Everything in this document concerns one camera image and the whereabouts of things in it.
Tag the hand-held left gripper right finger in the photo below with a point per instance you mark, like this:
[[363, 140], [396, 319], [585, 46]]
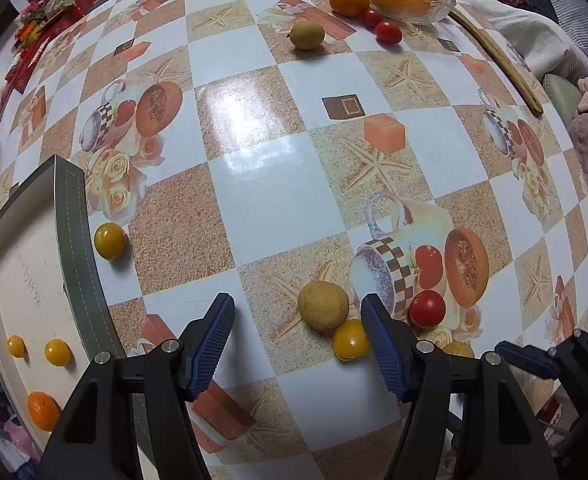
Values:
[[384, 350]]

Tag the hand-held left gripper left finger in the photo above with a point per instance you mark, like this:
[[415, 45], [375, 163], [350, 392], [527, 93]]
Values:
[[209, 350]]

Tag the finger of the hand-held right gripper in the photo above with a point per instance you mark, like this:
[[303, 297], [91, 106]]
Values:
[[526, 359]]

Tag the brown longan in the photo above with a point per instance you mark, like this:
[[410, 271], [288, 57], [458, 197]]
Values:
[[322, 305], [306, 35], [458, 349]]

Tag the grey cardboard box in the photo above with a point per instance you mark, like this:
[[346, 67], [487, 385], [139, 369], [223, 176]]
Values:
[[74, 240]]

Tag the small mandarin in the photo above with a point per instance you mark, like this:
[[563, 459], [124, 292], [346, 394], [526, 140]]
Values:
[[43, 410]]

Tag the small yellow cherry tomato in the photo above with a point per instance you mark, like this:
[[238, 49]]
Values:
[[15, 346]]

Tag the red cherry tomato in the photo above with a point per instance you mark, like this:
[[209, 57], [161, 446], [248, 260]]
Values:
[[372, 17], [388, 32], [426, 308]]

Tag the pink plastic bag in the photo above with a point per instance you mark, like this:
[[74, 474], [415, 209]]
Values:
[[11, 442]]

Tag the green cushion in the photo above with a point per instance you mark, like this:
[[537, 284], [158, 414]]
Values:
[[561, 97]]

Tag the long wooden stick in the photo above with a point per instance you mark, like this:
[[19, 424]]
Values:
[[504, 60]]

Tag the white grey blanket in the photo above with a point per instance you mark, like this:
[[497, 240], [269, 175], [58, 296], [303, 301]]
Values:
[[534, 25]]

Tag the wrinkled mandarin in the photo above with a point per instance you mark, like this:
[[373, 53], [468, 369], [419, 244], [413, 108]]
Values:
[[349, 1]]

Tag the pile of red packets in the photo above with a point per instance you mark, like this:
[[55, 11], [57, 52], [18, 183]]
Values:
[[49, 25]]

